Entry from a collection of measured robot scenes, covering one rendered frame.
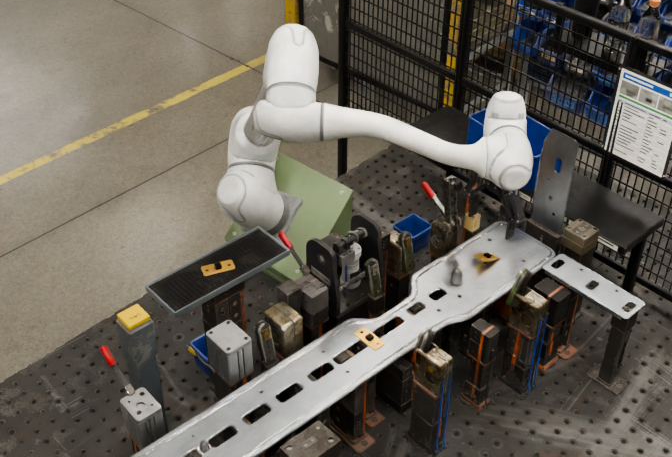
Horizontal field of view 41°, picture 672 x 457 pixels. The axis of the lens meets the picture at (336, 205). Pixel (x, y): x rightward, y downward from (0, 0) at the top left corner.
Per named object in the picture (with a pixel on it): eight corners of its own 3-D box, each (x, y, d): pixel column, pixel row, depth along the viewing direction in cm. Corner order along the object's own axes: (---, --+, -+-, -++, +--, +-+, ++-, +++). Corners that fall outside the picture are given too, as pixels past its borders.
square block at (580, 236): (565, 328, 281) (585, 240, 260) (545, 315, 286) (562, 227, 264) (580, 317, 286) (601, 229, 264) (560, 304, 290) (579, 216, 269)
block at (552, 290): (543, 375, 266) (557, 306, 249) (513, 354, 273) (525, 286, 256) (562, 359, 271) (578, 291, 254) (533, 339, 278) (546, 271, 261)
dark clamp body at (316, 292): (313, 402, 258) (312, 306, 234) (284, 376, 265) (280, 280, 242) (341, 384, 263) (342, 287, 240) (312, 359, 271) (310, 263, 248)
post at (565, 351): (566, 361, 270) (582, 290, 253) (536, 341, 277) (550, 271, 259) (578, 351, 274) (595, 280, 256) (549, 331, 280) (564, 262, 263)
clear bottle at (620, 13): (615, 56, 271) (628, -5, 259) (597, 49, 275) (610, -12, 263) (627, 50, 275) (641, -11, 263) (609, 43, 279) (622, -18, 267)
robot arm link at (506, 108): (479, 134, 240) (483, 162, 230) (485, 83, 231) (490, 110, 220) (519, 135, 240) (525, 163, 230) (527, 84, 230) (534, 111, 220)
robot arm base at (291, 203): (236, 240, 307) (227, 236, 302) (263, 182, 309) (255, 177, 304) (276, 259, 297) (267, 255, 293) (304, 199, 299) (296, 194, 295)
